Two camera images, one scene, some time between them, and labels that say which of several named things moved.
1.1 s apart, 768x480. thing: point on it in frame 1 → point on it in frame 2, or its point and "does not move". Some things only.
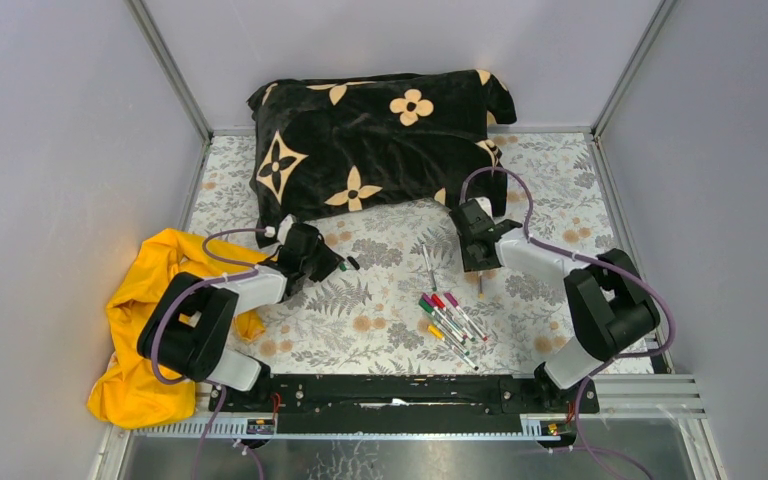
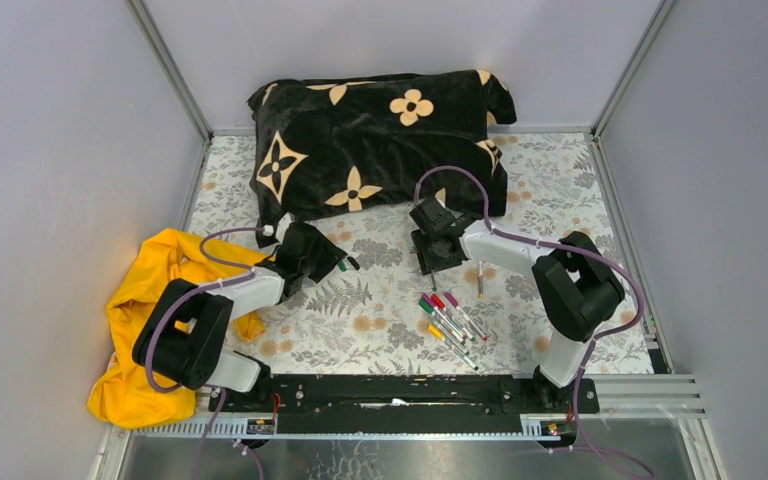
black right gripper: (470, 264) → (426, 263)
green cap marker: (431, 311) does not move
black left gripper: (330, 261) does not move
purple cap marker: (428, 301) does not move
